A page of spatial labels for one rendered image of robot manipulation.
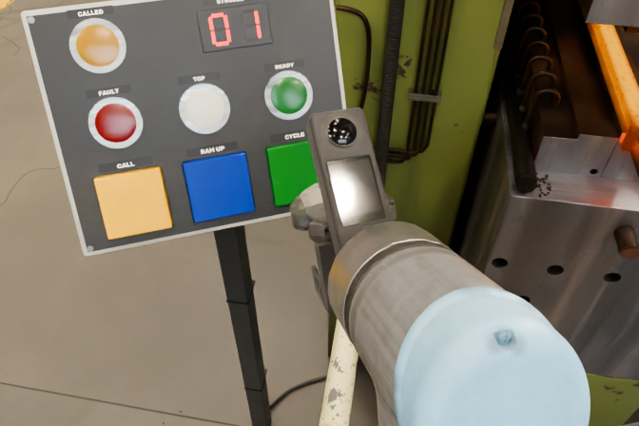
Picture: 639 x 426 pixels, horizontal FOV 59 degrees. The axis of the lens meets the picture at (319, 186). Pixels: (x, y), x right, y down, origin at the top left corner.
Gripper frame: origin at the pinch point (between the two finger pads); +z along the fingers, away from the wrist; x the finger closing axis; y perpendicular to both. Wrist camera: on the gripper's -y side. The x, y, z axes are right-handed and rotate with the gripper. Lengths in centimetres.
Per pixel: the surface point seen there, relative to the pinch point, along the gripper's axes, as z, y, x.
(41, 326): 113, 58, -67
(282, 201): 10.3, 3.9, -2.8
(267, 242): 125, 51, 4
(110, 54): 10.7, -16.1, -18.9
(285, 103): 10.6, -7.9, -0.6
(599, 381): 26, 57, 55
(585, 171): 13.2, 9.1, 42.0
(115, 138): 10.7, -7.1, -20.4
